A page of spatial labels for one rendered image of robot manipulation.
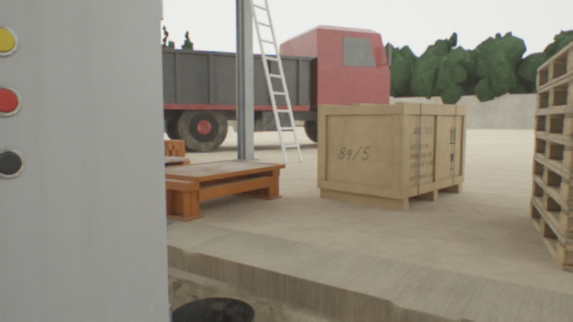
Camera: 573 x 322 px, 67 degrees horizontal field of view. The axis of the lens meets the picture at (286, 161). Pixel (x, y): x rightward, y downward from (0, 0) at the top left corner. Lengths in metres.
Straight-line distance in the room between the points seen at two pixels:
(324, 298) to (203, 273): 0.70
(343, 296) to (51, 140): 1.46
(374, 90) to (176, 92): 4.65
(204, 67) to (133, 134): 8.47
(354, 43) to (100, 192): 10.01
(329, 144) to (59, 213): 3.18
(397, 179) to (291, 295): 1.57
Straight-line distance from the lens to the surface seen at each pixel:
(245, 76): 7.07
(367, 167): 3.40
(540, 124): 3.25
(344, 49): 10.26
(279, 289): 1.98
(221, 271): 2.19
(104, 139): 0.54
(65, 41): 0.53
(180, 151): 7.00
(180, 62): 8.94
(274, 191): 3.68
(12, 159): 0.49
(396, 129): 3.23
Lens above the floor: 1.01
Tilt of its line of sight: 5 degrees down
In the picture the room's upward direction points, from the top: straight up
